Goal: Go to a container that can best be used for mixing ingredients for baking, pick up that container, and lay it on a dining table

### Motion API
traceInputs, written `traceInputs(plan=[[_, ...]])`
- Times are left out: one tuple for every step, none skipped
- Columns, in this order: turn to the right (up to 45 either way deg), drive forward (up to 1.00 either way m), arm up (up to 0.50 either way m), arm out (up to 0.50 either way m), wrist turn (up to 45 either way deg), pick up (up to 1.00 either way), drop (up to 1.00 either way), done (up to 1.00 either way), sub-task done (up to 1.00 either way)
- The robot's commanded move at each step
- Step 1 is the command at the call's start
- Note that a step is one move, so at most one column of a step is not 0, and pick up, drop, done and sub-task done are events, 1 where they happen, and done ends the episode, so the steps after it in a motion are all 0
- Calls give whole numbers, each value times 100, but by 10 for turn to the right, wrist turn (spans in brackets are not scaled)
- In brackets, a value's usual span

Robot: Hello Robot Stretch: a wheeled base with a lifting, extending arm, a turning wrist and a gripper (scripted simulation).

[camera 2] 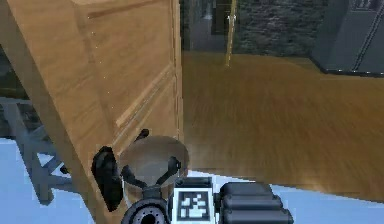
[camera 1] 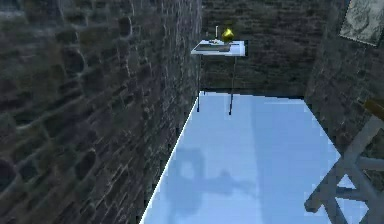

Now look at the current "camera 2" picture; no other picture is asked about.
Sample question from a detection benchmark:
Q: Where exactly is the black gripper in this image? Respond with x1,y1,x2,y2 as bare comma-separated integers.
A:
120,155,183,224

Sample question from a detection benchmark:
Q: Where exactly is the grey round mixing bowl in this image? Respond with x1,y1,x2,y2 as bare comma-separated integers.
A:
118,134,190,205

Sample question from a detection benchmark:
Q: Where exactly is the light wooden room door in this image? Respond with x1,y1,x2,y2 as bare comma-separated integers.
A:
0,0,185,224

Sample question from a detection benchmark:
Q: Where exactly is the thin yellow pole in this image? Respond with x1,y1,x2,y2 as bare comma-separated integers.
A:
224,0,239,68

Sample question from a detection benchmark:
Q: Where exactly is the dark grey cabinet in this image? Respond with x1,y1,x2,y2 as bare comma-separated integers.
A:
309,0,384,78

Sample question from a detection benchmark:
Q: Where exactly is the black door handle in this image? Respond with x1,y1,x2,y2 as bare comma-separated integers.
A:
134,128,151,142
90,145,125,213

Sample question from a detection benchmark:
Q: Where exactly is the grey wooden table frame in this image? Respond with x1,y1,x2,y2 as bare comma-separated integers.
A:
0,96,74,206

